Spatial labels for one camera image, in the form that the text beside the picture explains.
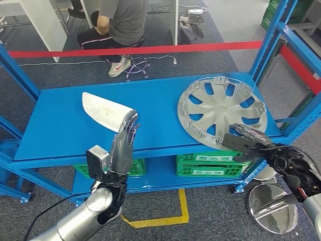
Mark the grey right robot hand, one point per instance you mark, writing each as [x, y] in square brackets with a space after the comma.
[261, 139]

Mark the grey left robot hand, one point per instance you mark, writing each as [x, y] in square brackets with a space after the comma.
[121, 156]

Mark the silver wheel hubcap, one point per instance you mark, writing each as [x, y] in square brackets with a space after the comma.
[221, 109]

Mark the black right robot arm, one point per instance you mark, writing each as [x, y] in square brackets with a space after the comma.
[291, 166]

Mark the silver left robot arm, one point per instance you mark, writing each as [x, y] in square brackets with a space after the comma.
[80, 219]

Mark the white curved plastic part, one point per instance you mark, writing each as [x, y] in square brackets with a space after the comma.
[102, 111]

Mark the large chrome round floor base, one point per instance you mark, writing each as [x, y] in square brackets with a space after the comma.
[270, 213]

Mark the red barrier belt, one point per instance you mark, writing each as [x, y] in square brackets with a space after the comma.
[175, 49]
[301, 71]

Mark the black round stool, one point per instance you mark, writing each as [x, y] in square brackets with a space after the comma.
[139, 42]

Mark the grey metal table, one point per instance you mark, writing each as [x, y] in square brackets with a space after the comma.
[303, 38]

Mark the green plastic crate stack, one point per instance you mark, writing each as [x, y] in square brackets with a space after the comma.
[269, 13]

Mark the person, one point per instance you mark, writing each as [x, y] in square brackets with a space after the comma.
[127, 20]
[76, 12]

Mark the black bag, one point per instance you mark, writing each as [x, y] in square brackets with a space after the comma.
[187, 33]

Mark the white power strip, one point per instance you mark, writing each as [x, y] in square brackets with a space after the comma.
[197, 10]

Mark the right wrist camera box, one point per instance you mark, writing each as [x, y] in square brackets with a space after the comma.
[238, 143]

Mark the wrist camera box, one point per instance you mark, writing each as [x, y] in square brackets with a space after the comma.
[238, 143]
[95, 161]

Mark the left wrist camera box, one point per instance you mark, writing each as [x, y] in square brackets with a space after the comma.
[95, 161]

